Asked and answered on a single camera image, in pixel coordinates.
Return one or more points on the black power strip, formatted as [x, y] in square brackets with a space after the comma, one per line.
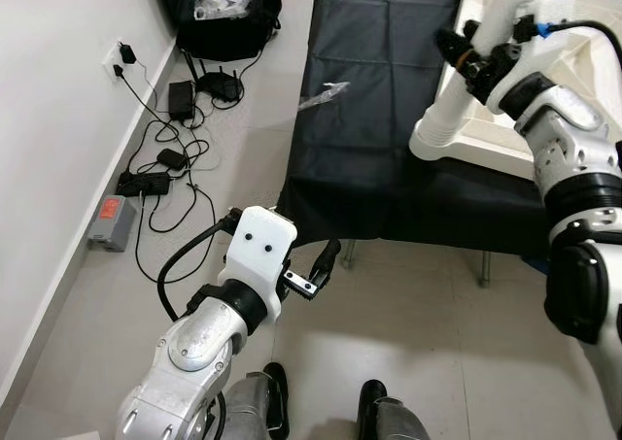
[143, 185]

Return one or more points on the black wifi router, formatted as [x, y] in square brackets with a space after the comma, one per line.
[222, 88]

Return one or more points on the dark robot foot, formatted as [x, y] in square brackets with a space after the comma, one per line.
[255, 406]
[392, 416]

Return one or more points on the white plastic children table top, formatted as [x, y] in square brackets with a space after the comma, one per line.
[486, 153]

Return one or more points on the grey box orange label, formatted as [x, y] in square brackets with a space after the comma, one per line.
[112, 224]

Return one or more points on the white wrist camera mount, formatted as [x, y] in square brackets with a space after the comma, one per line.
[258, 251]
[501, 90]

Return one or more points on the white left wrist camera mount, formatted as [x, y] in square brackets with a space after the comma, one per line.
[258, 251]

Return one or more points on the small black power brick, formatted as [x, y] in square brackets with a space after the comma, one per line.
[171, 159]

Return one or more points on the black wall plug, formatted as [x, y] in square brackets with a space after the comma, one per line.
[118, 71]
[127, 52]

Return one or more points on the black power adapter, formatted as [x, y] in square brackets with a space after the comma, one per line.
[182, 100]

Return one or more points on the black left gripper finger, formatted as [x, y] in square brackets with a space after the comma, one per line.
[326, 258]

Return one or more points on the white wall socket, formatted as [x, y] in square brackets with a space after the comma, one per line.
[109, 61]

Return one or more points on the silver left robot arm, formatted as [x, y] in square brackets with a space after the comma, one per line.
[194, 353]

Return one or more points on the small clear plastic bag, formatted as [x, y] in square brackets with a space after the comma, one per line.
[326, 94]

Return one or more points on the dark left robot foot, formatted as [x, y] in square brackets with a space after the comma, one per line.
[255, 406]

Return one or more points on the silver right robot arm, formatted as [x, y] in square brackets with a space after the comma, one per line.
[569, 139]

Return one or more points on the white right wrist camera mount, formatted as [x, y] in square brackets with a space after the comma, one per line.
[501, 90]

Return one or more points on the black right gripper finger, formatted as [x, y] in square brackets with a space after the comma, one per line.
[470, 29]
[452, 47]

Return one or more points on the dark right robot foot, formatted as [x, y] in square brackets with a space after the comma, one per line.
[392, 416]

